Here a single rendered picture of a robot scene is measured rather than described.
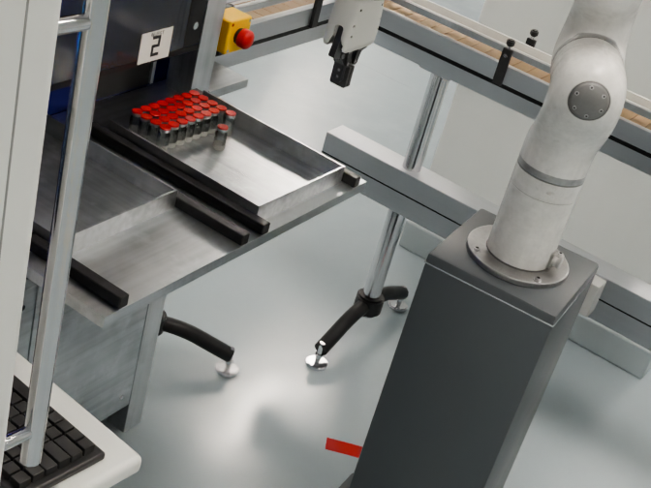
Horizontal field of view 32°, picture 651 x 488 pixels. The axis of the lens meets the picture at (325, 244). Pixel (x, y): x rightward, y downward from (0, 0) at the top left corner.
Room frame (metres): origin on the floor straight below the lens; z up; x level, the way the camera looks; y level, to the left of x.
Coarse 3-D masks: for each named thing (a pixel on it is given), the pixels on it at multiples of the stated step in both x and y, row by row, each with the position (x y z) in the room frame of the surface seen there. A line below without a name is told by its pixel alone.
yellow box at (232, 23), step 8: (232, 8) 2.19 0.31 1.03; (224, 16) 2.13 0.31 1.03; (232, 16) 2.15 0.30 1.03; (240, 16) 2.16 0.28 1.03; (248, 16) 2.17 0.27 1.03; (224, 24) 2.12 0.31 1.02; (232, 24) 2.12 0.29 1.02; (240, 24) 2.15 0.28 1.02; (248, 24) 2.17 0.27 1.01; (224, 32) 2.12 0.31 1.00; (232, 32) 2.13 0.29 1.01; (224, 40) 2.12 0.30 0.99; (232, 40) 2.13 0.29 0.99; (224, 48) 2.12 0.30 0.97; (232, 48) 2.14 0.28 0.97; (240, 48) 2.17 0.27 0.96
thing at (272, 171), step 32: (256, 128) 1.97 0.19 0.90; (192, 160) 1.80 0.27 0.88; (224, 160) 1.83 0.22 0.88; (256, 160) 1.87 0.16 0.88; (288, 160) 1.90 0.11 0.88; (320, 160) 1.90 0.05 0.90; (224, 192) 1.68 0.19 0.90; (256, 192) 1.75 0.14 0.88; (288, 192) 1.72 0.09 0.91; (320, 192) 1.82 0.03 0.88
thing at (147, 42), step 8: (152, 32) 1.91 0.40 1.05; (160, 32) 1.93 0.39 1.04; (168, 32) 1.95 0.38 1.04; (144, 40) 1.90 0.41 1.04; (152, 40) 1.92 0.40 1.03; (168, 40) 1.96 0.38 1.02; (144, 48) 1.90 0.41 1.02; (160, 48) 1.94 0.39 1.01; (168, 48) 1.96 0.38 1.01; (144, 56) 1.90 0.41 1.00; (152, 56) 1.92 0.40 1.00; (160, 56) 1.95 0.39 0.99
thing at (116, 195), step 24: (48, 120) 1.75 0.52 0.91; (48, 144) 1.71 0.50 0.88; (96, 144) 1.70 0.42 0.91; (48, 168) 1.63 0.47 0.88; (96, 168) 1.68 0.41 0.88; (120, 168) 1.67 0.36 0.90; (48, 192) 1.56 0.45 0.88; (96, 192) 1.60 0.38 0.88; (120, 192) 1.62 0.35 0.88; (144, 192) 1.65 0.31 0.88; (168, 192) 1.63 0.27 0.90; (48, 216) 1.49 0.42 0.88; (96, 216) 1.53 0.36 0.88; (120, 216) 1.50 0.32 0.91; (144, 216) 1.56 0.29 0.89; (48, 240) 1.40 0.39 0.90; (96, 240) 1.46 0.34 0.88
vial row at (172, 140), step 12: (216, 108) 1.94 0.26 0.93; (180, 120) 1.85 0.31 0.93; (192, 120) 1.86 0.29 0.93; (204, 120) 1.90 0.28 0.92; (216, 120) 1.92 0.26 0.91; (168, 132) 1.80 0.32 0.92; (180, 132) 1.84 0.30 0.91; (192, 132) 1.86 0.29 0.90; (204, 132) 1.90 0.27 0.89; (156, 144) 1.80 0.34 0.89; (168, 144) 1.81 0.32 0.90; (180, 144) 1.84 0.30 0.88
